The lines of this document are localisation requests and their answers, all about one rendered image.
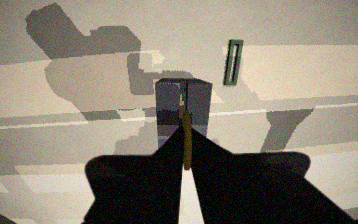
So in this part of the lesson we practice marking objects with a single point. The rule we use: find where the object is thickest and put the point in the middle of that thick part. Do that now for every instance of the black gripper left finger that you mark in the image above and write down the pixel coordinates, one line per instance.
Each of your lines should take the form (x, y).
(160, 172)

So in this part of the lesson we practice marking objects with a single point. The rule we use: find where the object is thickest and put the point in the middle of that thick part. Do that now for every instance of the dark green rectangular frame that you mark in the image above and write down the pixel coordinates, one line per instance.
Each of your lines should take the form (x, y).
(239, 44)

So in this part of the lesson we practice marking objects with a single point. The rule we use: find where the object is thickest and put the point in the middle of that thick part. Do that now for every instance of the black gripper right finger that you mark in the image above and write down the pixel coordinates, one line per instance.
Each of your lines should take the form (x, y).
(217, 171)

